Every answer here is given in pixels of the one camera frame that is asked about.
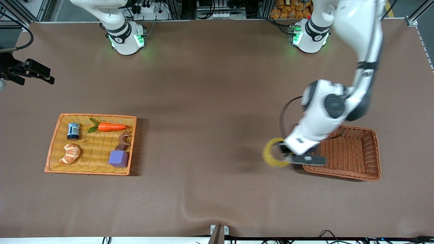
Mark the aluminium frame profile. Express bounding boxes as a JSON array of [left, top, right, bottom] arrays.
[[406, 0, 434, 27]]

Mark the purple cube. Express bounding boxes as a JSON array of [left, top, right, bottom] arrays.
[[108, 150, 130, 168]]

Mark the brown table cover sheet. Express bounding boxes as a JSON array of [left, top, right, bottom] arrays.
[[0, 18, 434, 238]]

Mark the small blue can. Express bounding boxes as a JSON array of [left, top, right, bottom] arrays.
[[66, 123, 80, 140]]

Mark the brown toy horse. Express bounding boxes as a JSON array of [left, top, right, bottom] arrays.
[[114, 132, 132, 151]]

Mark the clear yellowish tape roll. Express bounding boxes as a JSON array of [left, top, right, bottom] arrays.
[[262, 137, 293, 168]]

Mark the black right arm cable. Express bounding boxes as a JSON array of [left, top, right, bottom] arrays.
[[0, 25, 34, 54]]

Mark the white terminal block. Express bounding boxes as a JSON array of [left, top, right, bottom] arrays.
[[197, 10, 246, 20]]

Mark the yellow wicker tray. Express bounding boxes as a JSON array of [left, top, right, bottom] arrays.
[[44, 113, 137, 177]]

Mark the toy croissant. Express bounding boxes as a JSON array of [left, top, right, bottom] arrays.
[[59, 144, 81, 165]]

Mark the orange toy carrot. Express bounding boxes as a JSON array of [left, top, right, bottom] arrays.
[[87, 117, 129, 134]]

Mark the white power strip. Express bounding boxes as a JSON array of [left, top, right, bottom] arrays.
[[135, 3, 170, 21]]

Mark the pile of orange items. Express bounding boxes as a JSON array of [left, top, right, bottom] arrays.
[[270, 0, 313, 19]]

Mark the brown wicker basket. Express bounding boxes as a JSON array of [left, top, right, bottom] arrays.
[[301, 125, 382, 182]]

